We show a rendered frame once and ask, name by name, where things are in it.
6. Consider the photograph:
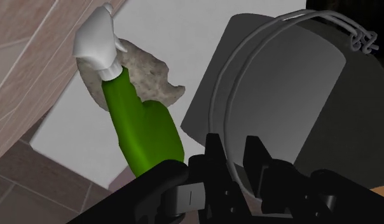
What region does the grey metal bucket with handle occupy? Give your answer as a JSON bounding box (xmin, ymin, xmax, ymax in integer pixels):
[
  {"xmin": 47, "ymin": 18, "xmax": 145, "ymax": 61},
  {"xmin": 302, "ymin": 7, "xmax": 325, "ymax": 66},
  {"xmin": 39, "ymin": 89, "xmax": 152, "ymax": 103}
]
[{"xmin": 180, "ymin": 9, "xmax": 384, "ymax": 202}]

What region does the green spray bottle white nozzle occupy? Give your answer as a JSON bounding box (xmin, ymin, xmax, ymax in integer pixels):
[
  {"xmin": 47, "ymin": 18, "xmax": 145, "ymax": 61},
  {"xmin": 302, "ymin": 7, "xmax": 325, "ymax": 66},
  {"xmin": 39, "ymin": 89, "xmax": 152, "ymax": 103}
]
[{"xmin": 72, "ymin": 3, "xmax": 185, "ymax": 178}]

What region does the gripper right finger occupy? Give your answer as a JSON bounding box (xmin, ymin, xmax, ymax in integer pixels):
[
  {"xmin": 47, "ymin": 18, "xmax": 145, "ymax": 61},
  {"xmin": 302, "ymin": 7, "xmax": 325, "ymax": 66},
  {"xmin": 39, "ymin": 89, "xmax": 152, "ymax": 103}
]
[{"xmin": 243, "ymin": 135, "xmax": 384, "ymax": 224}]

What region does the beige rough sponge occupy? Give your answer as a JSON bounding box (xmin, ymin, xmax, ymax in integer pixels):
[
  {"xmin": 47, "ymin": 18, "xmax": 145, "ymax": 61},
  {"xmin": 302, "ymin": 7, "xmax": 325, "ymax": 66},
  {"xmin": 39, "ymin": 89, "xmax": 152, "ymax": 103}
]
[{"xmin": 76, "ymin": 38, "xmax": 186, "ymax": 112}]

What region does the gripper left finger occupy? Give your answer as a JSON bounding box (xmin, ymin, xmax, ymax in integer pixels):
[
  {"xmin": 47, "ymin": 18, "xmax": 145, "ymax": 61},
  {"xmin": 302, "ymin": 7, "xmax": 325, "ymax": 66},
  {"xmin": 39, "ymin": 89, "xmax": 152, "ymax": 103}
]
[{"xmin": 66, "ymin": 132, "xmax": 249, "ymax": 224}]

